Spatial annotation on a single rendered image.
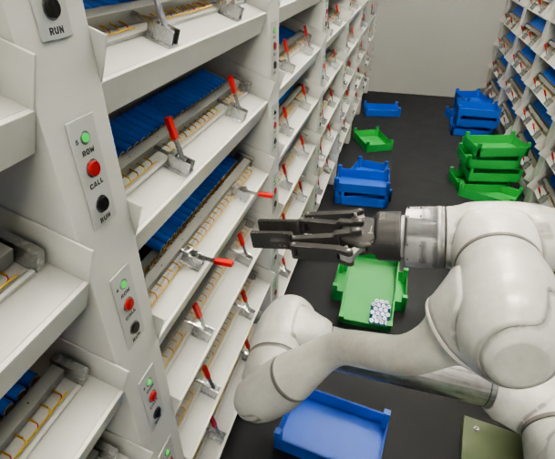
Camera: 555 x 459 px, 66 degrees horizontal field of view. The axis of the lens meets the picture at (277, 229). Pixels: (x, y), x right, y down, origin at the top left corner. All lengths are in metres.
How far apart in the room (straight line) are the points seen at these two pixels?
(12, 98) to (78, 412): 0.39
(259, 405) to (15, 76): 0.72
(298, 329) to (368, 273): 0.86
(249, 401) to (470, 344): 0.57
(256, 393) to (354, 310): 0.92
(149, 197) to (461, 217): 0.44
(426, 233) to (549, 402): 0.59
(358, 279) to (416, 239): 1.20
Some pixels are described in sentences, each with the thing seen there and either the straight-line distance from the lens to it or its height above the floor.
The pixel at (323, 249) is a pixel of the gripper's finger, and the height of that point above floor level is 0.87.
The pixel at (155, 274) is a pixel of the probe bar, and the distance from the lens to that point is 0.75.
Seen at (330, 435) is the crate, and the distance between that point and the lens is 1.45.
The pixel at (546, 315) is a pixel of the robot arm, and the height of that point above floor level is 0.95.
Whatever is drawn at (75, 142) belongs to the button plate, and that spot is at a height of 1.08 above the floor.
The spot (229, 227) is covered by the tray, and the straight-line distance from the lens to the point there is 0.93.
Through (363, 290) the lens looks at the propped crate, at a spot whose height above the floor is 0.08.
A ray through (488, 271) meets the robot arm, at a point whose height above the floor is 0.95.
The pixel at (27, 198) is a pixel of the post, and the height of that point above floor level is 1.03.
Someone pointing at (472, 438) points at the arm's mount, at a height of 0.23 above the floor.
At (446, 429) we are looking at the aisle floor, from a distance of 1.54.
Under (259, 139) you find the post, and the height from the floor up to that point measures 0.83.
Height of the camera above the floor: 1.24
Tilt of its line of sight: 33 degrees down
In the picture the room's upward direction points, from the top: straight up
